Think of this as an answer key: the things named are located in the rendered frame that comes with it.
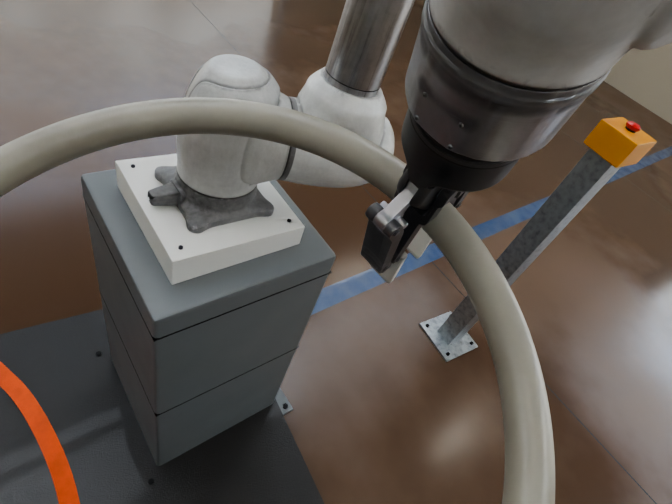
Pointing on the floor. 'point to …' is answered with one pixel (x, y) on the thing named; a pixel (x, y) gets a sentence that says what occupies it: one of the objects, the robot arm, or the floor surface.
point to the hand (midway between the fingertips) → (402, 247)
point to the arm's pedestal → (198, 324)
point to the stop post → (547, 223)
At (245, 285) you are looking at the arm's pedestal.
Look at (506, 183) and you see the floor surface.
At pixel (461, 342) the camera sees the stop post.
